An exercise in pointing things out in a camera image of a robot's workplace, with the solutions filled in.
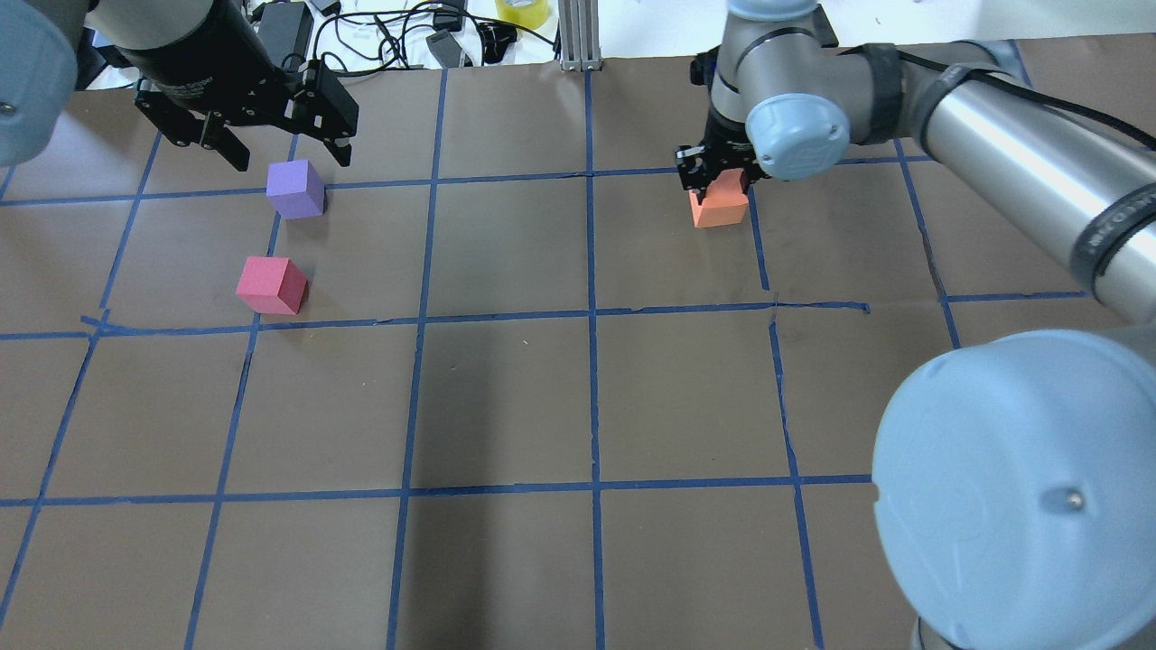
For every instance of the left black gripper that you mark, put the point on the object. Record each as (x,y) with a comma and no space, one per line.
(209,65)

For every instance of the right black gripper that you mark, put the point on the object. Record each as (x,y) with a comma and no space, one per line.
(725,153)

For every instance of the orange foam block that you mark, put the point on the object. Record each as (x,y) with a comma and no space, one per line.
(724,202)

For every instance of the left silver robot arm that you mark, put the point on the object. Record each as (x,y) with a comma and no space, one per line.
(40,69)

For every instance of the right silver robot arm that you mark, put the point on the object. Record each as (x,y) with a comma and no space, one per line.
(1013,474)

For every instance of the purple foam block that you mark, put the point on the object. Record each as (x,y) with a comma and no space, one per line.
(295,189)

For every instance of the black power adapter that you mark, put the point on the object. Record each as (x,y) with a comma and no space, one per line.
(284,29)

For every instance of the red foam block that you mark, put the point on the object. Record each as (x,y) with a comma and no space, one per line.
(272,285)

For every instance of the yellow tape roll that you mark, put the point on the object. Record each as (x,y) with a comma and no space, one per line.
(529,14)

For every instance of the aluminium frame post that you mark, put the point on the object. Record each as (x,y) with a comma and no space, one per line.
(578,36)

